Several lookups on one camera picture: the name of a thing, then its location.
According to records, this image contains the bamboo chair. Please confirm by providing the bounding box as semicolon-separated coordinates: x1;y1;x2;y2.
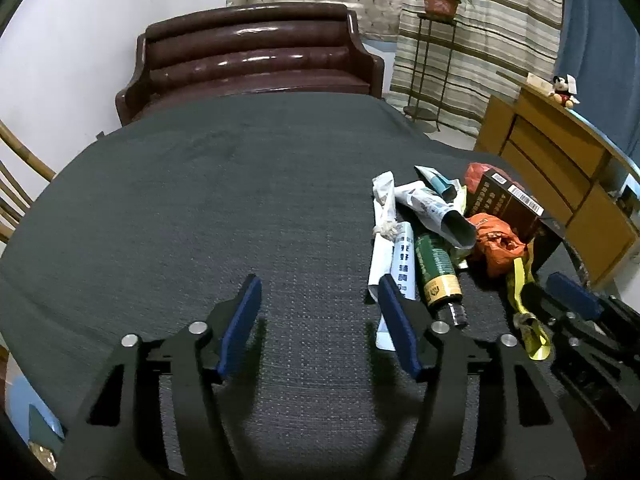
0;120;57;243

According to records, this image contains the black metal plant stand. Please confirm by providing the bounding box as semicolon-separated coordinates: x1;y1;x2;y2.
402;12;458;133

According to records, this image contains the blue curtain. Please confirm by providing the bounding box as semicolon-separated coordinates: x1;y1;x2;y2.
552;0;640;161

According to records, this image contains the orange plastic bag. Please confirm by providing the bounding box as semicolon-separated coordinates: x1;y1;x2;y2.
467;212;528;278

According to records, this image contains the red plastic bag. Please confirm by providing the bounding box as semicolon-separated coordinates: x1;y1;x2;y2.
462;162;493;193

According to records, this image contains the twisted white paper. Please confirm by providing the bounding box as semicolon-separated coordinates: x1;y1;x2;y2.
371;171;405;238

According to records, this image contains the teal and white tube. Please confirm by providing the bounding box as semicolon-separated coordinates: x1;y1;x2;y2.
414;165;461;198

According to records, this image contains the mouse plush toy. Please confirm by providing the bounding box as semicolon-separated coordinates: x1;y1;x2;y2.
550;74;581;108

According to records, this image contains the wooden cabinet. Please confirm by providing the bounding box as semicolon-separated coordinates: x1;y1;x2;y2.
474;71;640;291

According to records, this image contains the white outlet box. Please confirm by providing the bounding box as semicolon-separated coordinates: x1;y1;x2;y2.
612;180;640;221

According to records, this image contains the white tube with blue print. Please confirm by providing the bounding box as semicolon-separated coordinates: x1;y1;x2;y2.
367;221;418;352

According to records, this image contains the striped curtain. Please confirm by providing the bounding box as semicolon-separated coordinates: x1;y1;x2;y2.
390;0;565;136

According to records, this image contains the green bottle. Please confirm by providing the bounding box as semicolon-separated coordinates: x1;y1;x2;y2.
415;232;468;330

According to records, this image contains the yellow strap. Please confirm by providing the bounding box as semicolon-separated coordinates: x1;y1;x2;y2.
506;240;553;361

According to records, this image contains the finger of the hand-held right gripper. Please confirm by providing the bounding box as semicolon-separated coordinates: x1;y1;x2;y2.
550;312;640;431
546;272;640;341

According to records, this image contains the rolled printed paper wrapper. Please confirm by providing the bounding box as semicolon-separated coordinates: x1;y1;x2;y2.
395;182;478;251

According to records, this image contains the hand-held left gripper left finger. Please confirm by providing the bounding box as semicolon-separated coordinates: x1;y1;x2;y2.
57;274;263;480

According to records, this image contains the dark brown box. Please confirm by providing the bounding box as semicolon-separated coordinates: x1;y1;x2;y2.
465;170;566;273

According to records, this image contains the dark grey tablecloth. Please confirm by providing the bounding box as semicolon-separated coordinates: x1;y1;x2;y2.
0;91;601;480

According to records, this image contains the brown leather armchair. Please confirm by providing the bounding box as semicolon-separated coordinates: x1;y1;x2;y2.
115;2;386;126

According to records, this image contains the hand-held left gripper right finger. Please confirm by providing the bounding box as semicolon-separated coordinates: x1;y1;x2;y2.
377;274;586;480

